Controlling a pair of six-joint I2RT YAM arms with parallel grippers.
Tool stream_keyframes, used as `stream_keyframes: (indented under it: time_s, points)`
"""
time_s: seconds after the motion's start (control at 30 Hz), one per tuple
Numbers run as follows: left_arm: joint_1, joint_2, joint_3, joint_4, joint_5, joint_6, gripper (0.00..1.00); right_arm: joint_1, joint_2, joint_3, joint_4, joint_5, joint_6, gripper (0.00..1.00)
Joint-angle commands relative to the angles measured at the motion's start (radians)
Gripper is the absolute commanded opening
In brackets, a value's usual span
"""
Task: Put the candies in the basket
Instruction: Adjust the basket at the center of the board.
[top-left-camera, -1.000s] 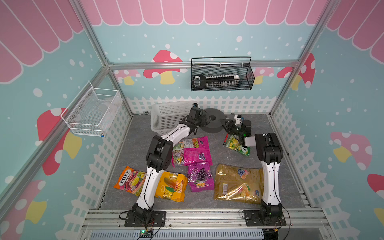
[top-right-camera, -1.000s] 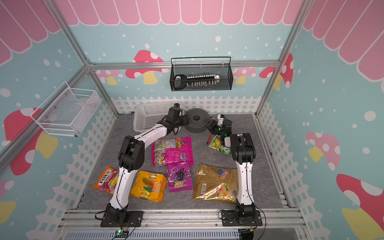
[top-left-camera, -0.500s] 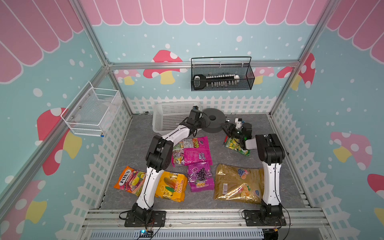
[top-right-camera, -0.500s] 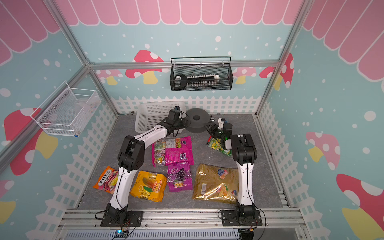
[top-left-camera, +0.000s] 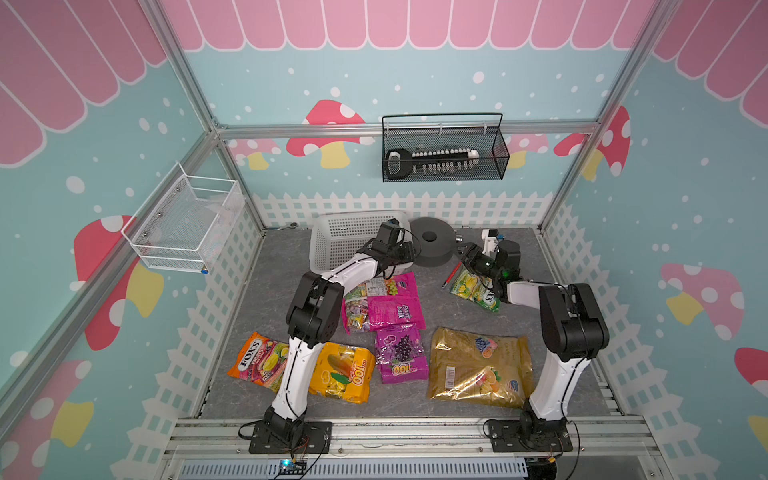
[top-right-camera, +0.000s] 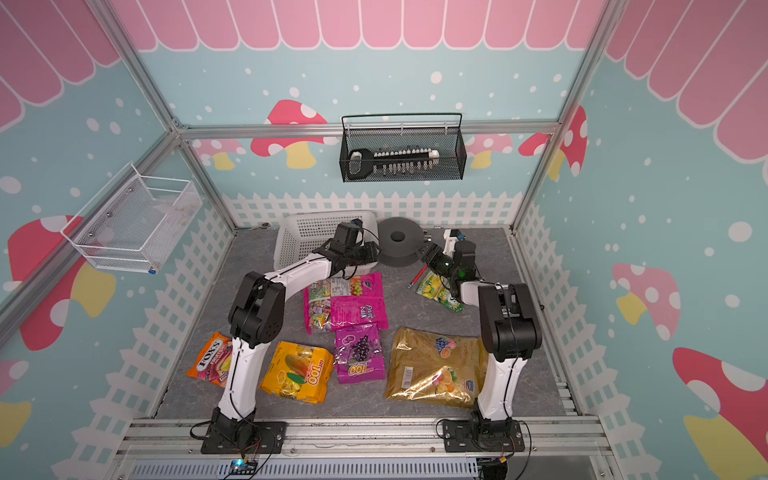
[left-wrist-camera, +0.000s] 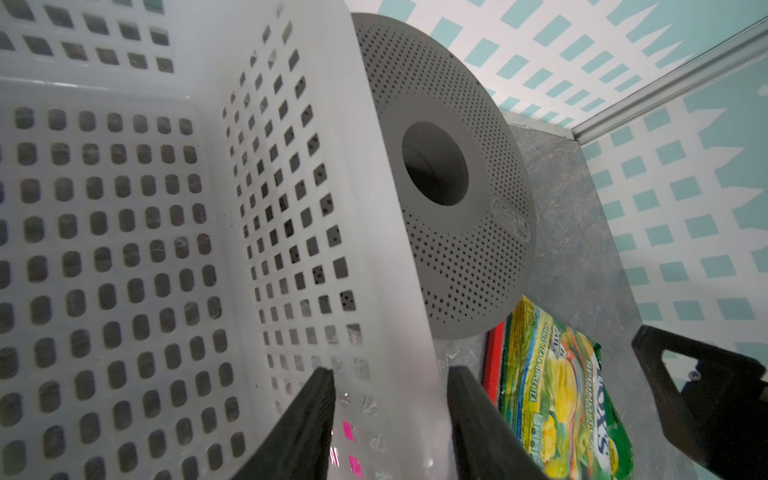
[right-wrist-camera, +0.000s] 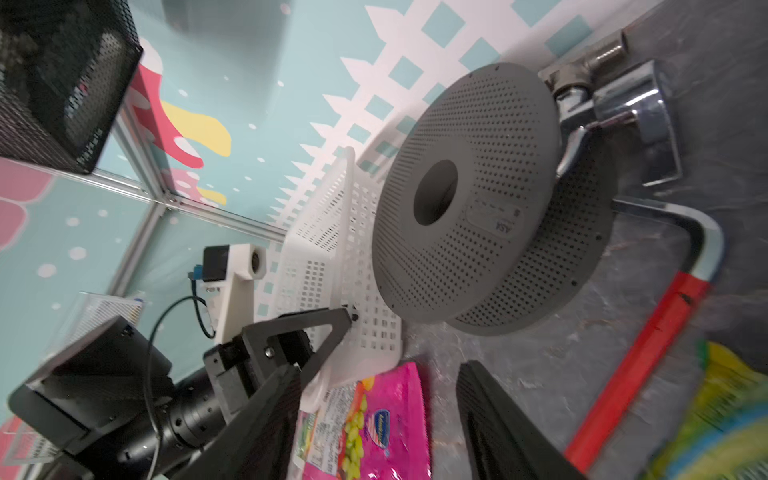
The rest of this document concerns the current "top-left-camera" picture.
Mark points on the green Fox's candy bag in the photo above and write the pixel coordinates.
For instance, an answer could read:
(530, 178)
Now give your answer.
(476, 289)

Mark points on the small green circuit board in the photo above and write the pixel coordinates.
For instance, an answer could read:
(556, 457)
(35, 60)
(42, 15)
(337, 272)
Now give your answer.
(288, 467)

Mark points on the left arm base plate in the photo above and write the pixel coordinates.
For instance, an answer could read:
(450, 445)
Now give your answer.
(296, 437)

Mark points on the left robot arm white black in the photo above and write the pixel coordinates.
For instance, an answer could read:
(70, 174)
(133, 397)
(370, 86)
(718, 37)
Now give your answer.
(313, 318)

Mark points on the purple grape candy bag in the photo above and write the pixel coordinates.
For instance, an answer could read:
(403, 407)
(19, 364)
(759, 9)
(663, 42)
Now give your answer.
(400, 354)

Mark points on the white wire wall basket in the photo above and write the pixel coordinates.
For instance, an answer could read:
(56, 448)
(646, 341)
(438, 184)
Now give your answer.
(186, 224)

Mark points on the orange Fox's candy bag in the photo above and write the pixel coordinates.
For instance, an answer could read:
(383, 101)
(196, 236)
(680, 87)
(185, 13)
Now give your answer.
(261, 361)

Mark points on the large pink mixed candy bag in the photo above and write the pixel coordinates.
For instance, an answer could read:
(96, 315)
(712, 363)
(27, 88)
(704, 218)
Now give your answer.
(382, 303)

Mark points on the black wire wall basket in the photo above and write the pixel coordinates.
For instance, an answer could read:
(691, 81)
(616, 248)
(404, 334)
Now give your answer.
(443, 147)

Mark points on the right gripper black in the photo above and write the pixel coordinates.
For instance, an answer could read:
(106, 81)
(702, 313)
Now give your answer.
(473, 249)

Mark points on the yellow mango candy bag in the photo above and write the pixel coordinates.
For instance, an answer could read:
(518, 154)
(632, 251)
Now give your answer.
(343, 372)

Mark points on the red pen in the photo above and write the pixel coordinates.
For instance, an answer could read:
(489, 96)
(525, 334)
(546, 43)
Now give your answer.
(453, 273)

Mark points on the aluminium front rail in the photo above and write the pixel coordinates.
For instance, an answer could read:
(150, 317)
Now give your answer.
(424, 437)

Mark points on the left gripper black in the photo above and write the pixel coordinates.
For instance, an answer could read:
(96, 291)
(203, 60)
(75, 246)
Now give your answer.
(408, 252)

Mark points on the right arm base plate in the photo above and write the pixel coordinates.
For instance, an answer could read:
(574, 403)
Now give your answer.
(550, 438)

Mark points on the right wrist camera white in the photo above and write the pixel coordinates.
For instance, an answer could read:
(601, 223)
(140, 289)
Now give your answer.
(491, 240)

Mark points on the black white brush tool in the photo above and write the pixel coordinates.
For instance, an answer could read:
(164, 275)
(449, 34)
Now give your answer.
(399, 164)

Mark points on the white plastic perforated basket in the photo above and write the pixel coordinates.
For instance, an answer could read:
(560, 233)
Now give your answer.
(336, 237)

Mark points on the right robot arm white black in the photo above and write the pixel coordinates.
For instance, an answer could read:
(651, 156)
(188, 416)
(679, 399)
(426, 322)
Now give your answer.
(572, 326)

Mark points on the large gold candy bag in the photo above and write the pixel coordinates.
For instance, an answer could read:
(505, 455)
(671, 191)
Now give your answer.
(483, 369)

